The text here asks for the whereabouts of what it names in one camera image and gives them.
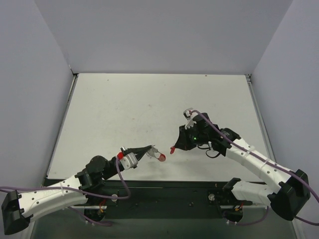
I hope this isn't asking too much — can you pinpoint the metal key holder red handle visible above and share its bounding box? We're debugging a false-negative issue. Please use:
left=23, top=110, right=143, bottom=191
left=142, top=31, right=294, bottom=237
left=146, top=146, right=166, bottom=162

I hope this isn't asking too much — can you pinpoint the small key red cap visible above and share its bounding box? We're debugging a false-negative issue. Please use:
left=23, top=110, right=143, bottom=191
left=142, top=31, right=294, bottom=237
left=170, top=146, right=175, bottom=154

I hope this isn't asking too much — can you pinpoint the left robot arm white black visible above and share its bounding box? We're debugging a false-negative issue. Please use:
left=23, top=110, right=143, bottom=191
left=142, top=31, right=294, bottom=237
left=0, top=145, right=159, bottom=235

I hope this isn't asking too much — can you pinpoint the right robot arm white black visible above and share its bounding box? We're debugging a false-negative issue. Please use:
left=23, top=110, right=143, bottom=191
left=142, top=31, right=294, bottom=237
left=171, top=108, right=311, bottom=221

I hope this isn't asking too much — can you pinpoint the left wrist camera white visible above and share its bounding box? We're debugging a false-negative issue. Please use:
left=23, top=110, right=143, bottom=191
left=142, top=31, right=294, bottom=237
left=119, top=153, right=138, bottom=170

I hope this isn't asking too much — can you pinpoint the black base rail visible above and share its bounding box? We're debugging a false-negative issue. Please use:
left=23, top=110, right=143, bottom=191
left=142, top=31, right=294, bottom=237
left=82, top=181, right=252, bottom=221

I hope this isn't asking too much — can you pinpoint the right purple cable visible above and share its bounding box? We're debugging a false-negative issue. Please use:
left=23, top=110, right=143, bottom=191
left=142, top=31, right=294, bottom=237
left=189, top=110, right=319, bottom=226

